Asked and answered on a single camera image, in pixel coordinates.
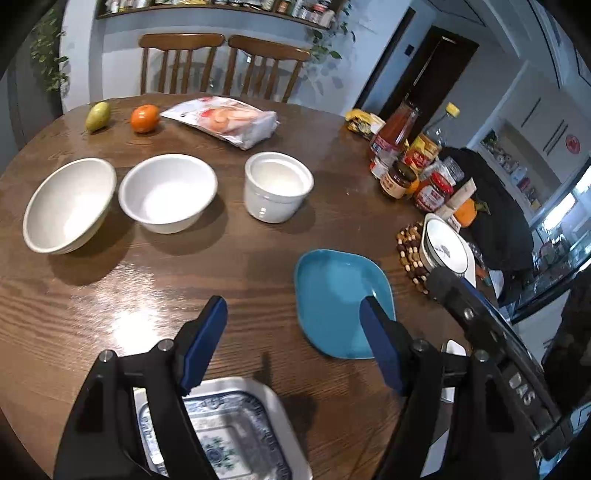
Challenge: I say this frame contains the brown paste jar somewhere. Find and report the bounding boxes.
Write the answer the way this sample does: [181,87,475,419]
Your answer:
[379,161,417,200]

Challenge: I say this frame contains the cream carton box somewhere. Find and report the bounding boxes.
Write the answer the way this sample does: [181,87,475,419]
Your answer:
[434,179,476,220]

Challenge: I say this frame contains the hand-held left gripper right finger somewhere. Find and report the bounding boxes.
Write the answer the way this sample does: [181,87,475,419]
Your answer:
[359,295,539,480]

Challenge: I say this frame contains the white printed bowl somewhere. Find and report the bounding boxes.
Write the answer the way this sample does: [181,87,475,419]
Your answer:
[420,213,476,278]

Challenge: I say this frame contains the green pear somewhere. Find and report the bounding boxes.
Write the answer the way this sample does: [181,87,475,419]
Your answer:
[85,102,112,134]

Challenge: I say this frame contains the small white dish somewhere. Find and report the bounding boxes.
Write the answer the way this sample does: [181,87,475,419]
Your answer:
[441,340,468,403]

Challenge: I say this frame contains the red sauce bottle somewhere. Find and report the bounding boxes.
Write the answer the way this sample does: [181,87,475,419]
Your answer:
[369,102,421,162]

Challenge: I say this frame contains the dark wooden door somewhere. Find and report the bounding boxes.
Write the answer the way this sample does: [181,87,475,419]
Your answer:
[379,25,479,125]

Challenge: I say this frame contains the wooden bead trivet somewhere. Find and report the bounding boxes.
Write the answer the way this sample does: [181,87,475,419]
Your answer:
[396,222,439,298]

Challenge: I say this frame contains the hanging green plant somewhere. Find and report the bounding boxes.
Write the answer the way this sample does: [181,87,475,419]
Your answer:
[28,9,70,93]

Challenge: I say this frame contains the yellow snack packet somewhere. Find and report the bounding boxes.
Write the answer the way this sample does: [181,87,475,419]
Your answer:
[345,109,386,139]

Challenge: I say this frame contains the blue patterned white plate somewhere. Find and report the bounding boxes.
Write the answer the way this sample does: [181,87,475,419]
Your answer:
[133,377,314,480]

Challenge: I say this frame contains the wooden chair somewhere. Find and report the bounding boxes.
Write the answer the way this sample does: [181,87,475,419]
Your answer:
[224,35,311,103]
[139,33,226,95]

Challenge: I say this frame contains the black bag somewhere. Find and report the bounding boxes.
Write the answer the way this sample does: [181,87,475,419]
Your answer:
[443,148,534,274]

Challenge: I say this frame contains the blue square plate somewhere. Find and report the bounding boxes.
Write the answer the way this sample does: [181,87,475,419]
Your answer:
[294,249,397,361]

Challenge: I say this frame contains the white ribbed ramekin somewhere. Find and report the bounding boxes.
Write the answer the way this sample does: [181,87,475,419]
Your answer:
[244,151,315,224]

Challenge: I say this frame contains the red chili jar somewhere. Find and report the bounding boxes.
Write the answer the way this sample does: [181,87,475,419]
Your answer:
[414,173,453,213]

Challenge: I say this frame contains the bagged bread rolls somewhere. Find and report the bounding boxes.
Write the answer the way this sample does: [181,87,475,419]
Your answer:
[159,96,280,151]

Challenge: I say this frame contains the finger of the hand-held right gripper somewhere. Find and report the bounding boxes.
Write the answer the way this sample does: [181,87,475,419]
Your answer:
[426,267,504,365]

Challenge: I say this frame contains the orange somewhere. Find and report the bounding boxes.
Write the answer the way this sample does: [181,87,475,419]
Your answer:
[130,104,161,134]

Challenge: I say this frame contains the wall shelf with jars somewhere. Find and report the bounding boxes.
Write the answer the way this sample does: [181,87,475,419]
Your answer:
[95,0,334,31]

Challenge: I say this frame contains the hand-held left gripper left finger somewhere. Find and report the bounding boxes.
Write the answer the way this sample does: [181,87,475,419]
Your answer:
[53,295,228,480]

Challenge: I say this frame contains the medium white bowl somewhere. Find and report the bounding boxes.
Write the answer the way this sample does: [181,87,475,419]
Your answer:
[118,154,218,234]

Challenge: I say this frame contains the small orange fruit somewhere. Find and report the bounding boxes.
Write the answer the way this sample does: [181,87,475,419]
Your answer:
[455,198,479,228]

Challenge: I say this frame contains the yellow capped dark bottle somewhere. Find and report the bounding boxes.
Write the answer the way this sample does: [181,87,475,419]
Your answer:
[402,102,462,175]

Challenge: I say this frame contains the clear glass jar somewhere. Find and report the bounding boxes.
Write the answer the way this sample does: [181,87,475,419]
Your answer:
[438,157,465,185]

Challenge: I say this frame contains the large white bowl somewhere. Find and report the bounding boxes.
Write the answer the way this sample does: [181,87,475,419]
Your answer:
[22,158,117,256]

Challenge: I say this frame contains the trailing green plant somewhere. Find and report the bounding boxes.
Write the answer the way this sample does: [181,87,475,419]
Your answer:
[304,9,356,84]

